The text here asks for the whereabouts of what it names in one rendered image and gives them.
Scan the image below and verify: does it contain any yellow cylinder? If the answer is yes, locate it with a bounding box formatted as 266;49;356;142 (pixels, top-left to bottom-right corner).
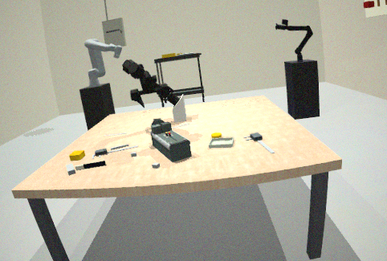
211;133;222;138

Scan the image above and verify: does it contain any yellow block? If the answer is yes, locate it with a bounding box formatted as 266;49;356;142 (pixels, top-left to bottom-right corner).
69;150;85;161

